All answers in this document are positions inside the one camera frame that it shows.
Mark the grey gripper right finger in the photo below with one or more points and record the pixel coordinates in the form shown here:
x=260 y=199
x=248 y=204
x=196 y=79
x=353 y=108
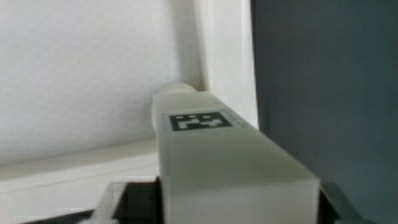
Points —
x=337 y=212

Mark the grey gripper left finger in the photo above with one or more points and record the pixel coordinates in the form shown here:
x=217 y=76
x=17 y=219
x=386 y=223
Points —
x=130 y=204

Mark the white desk leg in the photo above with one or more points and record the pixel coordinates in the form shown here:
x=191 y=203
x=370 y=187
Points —
x=233 y=180

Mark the white desk top tray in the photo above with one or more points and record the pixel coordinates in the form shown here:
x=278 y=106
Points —
x=91 y=53

